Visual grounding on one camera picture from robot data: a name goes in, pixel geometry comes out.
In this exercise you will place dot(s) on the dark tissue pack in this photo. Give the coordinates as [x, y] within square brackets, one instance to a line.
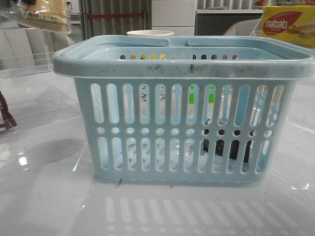
[234, 148]

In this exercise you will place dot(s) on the packaged bread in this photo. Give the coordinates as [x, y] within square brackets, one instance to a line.
[50, 15]

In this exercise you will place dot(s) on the light blue plastic basket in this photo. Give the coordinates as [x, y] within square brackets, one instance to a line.
[145, 102]

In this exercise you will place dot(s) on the white paper cup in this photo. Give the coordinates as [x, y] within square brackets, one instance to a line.
[150, 32]

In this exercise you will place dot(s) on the white cabinet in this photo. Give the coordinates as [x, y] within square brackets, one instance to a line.
[177, 16]

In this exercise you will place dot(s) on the clear acrylic shelf left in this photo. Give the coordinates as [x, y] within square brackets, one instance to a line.
[33, 93]

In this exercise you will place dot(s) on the dark red snack packet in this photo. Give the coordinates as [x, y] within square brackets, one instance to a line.
[6, 119]

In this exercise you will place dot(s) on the yellow nabati wafer box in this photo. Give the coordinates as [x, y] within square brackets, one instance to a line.
[291, 14]

